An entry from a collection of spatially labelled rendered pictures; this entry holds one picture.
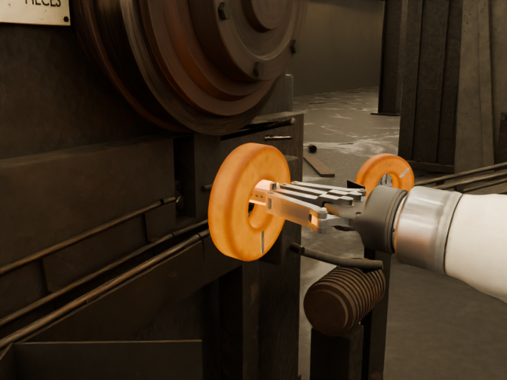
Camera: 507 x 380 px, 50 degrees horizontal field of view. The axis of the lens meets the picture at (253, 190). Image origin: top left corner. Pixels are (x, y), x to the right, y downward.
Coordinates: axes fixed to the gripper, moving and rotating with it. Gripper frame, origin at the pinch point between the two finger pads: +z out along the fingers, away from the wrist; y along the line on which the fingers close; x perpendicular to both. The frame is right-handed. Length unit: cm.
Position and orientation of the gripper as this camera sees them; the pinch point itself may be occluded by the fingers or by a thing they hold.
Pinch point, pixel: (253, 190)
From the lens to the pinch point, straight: 71.6
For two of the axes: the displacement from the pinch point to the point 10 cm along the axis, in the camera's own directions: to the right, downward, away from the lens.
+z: -8.4, -1.8, 5.2
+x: 0.4, -9.6, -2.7
